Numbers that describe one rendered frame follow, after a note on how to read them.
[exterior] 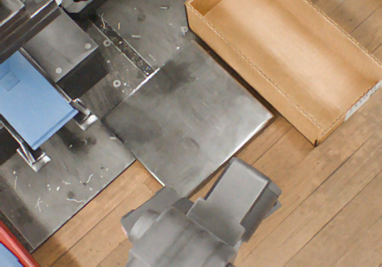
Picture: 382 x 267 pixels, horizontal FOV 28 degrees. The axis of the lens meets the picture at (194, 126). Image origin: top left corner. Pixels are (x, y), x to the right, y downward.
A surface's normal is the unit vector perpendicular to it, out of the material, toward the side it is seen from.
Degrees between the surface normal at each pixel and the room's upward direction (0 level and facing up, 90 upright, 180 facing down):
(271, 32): 0
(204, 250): 20
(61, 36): 0
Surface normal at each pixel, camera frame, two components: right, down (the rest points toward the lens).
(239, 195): -0.15, -0.23
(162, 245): 0.11, -0.55
